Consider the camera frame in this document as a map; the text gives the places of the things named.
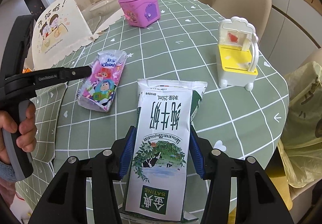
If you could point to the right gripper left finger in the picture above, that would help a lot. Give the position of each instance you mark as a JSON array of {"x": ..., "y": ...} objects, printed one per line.
[{"x": 64, "y": 200}]

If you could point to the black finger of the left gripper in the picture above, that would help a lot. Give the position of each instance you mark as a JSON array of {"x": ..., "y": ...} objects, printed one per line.
[{"x": 45, "y": 78}]

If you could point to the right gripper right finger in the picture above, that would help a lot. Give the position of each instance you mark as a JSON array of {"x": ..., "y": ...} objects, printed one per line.
[{"x": 258, "y": 200}]

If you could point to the green white milk carton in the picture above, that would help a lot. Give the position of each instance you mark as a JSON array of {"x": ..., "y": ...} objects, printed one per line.
[{"x": 158, "y": 172}]

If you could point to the yellow-green trash bag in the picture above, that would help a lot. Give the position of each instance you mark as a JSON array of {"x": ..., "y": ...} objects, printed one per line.
[{"x": 300, "y": 144}]

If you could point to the left hand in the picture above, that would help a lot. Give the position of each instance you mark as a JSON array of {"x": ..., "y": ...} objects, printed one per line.
[{"x": 27, "y": 128}]

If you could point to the orange tissue box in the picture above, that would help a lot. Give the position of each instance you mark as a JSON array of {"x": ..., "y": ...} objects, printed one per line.
[{"x": 27, "y": 70}]

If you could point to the cartoon tissue pack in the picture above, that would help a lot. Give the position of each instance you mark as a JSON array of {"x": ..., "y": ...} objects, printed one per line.
[{"x": 97, "y": 91}]

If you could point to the pink toy bin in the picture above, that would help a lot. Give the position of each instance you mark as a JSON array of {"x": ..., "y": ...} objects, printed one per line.
[{"x": 140, "y": 13}]

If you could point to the white yellow toy chair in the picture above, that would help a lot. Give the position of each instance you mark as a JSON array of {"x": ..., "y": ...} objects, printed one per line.
[{"x": 237, "y": 54}]

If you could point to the green grid tablecloth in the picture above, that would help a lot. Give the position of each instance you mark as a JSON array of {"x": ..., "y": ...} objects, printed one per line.
[{"x": 180, "y": 46}]

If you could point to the beige chair near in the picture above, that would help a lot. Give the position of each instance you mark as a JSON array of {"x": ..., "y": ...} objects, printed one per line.
[{"x": 256, "y": 12}]

